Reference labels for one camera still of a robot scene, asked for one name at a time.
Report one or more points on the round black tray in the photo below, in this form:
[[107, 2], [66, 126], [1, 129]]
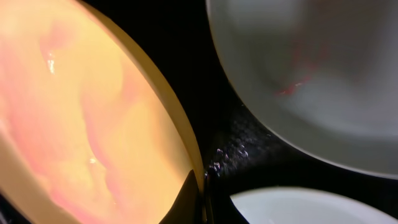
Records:
[[233, 143]]

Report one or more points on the yellow plate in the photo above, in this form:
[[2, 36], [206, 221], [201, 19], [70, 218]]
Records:
[[91, 131]]

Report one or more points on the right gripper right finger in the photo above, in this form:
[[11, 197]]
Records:
[[219, 206]]

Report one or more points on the mint plate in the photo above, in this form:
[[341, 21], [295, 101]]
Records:
[[321, 75], [295, 205]]

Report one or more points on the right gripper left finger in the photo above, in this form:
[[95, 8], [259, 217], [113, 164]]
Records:
[[187, 207]]

